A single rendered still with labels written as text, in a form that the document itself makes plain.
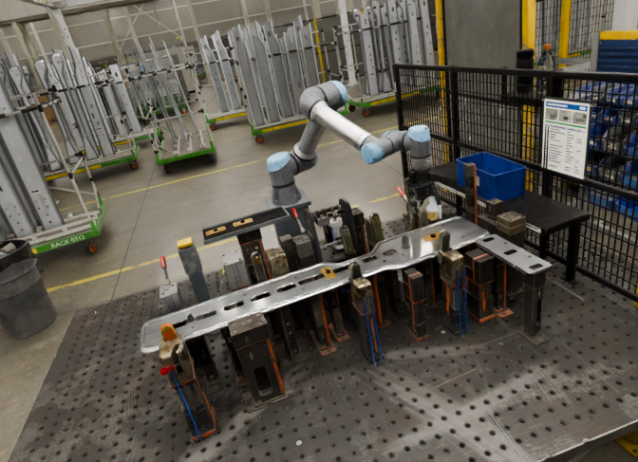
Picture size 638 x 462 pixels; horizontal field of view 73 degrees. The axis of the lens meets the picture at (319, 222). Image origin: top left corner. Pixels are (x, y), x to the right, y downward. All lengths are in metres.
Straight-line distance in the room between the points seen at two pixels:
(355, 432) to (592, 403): 0.72
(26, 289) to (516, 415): 3.57
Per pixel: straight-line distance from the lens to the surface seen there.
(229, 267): 1.68
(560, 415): 1.57
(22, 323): 4.23
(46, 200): 5.65
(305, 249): 1.76
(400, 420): 1.51
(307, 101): 1.77
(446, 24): 4.42
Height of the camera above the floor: 1.87
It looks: 25 degrees down
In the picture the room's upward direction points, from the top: 11 degrees counter-clockwise
